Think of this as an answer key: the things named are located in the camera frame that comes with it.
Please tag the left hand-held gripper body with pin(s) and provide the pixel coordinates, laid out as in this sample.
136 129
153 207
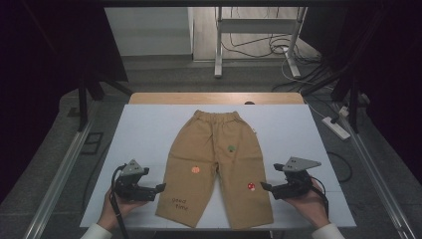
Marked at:
131 191

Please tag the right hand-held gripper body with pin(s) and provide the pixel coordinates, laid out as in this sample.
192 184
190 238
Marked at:
292 189

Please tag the tan child's pants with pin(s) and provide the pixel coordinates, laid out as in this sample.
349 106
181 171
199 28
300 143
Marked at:
212 156

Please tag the person's right hand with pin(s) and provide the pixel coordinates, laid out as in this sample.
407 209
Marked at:
310 207

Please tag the person's left hand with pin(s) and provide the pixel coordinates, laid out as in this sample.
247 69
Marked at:
111 212

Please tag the white board mat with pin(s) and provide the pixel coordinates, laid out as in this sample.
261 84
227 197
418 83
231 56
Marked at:
146 132

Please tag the white power strip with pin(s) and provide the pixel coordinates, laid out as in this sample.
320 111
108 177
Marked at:
335 127

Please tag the small black round object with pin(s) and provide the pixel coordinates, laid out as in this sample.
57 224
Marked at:
249 103

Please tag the black metal stand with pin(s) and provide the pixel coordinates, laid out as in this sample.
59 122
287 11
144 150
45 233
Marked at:
83 106
354 106

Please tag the wooden table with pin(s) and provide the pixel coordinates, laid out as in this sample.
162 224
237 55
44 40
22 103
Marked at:
199 98

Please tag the dark curtain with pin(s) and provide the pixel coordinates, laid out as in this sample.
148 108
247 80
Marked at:
391 83
40 83

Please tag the white metal stand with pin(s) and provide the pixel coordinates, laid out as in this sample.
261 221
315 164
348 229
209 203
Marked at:
255 26

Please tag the aluminium rail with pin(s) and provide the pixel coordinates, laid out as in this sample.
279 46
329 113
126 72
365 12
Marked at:
375 179
61 176

